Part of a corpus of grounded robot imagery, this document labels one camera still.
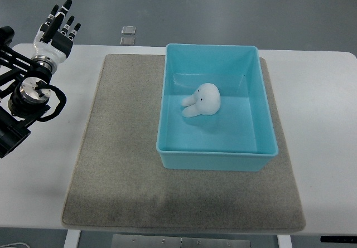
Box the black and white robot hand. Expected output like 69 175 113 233
32 0 81 65

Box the white tooth plush toy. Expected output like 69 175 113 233
181 83 221 118

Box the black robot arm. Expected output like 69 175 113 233
1 26 67 157

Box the blue plastic box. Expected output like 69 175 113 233
156 43 278 172

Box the lower metal floor plate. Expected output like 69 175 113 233
120 36 135 46

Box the metal floor plate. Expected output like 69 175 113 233
120 26 136 35
120 36 135 46

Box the upper metal floor plate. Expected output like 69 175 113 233
120 26 136 35

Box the grey felt mat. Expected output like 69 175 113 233
62 54 306 234

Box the white left table leg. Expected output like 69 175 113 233
63 230 81 248

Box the white table leg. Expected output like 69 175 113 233
277 235 292 248
63 230 81 248

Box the metal table crossbar plate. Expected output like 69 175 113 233
111 234 251 248

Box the white right table leg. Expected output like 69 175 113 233
277 235 292 248

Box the black table control panel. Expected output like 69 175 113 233
320 235 357 244

